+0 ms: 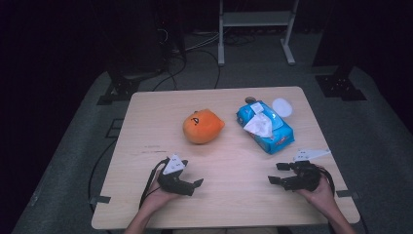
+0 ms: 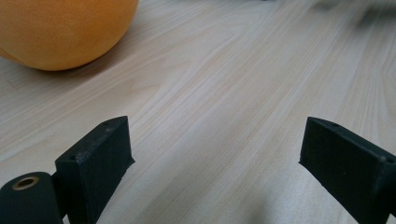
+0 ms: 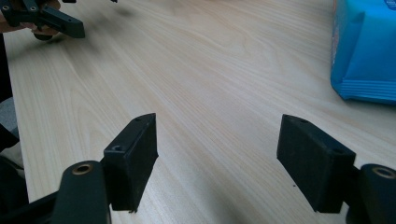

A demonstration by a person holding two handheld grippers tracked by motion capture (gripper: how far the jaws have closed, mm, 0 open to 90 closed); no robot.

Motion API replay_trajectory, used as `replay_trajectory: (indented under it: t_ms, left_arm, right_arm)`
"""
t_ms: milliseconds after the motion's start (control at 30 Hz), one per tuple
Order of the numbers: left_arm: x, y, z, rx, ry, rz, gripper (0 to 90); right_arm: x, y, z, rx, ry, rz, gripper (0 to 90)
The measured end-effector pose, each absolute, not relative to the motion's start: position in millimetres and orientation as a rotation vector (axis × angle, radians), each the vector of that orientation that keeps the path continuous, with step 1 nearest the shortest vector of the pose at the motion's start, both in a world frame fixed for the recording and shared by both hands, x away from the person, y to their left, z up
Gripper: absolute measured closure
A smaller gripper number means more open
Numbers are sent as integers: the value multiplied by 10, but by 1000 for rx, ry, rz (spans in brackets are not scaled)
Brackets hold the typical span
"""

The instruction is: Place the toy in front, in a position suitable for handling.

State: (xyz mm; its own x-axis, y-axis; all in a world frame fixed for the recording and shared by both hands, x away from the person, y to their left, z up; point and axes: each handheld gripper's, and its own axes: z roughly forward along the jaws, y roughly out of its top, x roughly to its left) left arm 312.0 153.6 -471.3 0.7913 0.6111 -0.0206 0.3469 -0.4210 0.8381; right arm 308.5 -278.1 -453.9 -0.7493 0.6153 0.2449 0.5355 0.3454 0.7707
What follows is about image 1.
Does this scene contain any left hand-held gripper cable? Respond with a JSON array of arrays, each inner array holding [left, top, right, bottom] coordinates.
[[138, 157, 170, 210]]

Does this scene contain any white metal stand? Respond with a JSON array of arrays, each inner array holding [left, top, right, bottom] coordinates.
[[217, 0, 301, 67]]

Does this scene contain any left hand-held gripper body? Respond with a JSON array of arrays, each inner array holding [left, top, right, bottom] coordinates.
[[157, 153, 196, 197]]

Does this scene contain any person's right hand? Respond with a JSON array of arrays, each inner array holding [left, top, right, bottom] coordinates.
[[295, 175, 339, 213]]

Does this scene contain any white round lid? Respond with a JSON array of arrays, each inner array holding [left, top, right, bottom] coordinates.
[[271, 97, 294, 119]]

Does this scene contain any orange plush toy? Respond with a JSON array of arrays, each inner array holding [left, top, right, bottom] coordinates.
[[182, 108, 226, 145]]

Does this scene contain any dark floor plate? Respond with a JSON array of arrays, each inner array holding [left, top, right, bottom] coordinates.
[[104, 118, 126, 139]]

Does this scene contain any right hand-held gripper cable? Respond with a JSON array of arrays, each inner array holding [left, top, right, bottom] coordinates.
[[315, 163, 336, 197]]

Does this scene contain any blue wet wipes pack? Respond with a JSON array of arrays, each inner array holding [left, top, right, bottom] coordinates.
[[236, 99, 296, 156]]

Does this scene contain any black stand with base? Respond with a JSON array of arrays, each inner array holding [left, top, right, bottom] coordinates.
[[95, 48, 165, 106], [311, 0, 368, 102]]

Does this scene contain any black tape strip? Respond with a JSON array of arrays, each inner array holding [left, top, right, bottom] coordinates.
[[335, 188, 361, 200], [89, 195, 112, 206]]

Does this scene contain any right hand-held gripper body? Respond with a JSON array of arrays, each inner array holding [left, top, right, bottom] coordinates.
[[284, 148, 332, 193]]

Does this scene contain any white wet wipe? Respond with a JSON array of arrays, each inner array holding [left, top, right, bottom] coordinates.
[[243, 112, 275, 138]]

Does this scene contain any person's left hand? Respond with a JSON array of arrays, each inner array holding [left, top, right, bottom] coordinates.
[[141, 170, 183, 213]]

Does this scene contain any hand-held gripper cable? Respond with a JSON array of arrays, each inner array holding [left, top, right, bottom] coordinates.
[[315, 163, 336, 197], [138, 157, 170, 210]]

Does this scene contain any black floor cable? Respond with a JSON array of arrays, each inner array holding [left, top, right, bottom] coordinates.
[[151, 48, 222, 93], [87, 138, 119, 214]]

